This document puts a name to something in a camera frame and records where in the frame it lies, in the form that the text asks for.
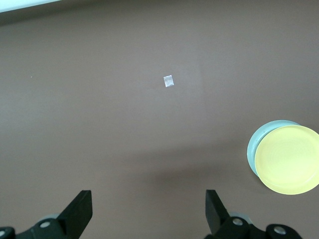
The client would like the small square tape patch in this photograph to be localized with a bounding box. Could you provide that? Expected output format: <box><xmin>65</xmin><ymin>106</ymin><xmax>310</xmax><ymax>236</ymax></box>
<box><xmin>163</xmin><ymin>74</ymin><xmax>175</xmax><ymax>89</ymax></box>

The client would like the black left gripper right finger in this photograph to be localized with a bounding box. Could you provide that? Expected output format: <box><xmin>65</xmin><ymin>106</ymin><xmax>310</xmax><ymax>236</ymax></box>
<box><xmin>204</xmin><ymin>189</ymin><xmax>304</xmax><ymax>239</ymax></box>

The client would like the yellow round plate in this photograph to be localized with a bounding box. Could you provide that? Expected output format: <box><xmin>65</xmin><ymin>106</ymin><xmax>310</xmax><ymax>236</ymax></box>
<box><xmin>254</xmin><ymin>125</ymin><xmax>319</xmax><ymax>195</ymax></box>

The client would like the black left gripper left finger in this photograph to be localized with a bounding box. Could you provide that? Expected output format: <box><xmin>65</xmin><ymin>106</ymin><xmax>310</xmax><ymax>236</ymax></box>
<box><xmin>0</xmin><ymin>190</ymin><xmax>93</xmax><ymax>239</ymax></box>

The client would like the brown table cover mat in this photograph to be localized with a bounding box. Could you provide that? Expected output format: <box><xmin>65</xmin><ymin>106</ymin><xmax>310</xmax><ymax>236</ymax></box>
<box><xmin>0</xmin><ymin>0</ymin><xmax>319</xmax><ymax>239</ymax></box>

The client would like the pale green round plate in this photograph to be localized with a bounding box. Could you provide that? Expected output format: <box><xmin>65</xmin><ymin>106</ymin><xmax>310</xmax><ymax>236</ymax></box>
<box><xmin>246</xmin><ymin>119</ymin><xmax>304</xmax><ymax>180</ymax></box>

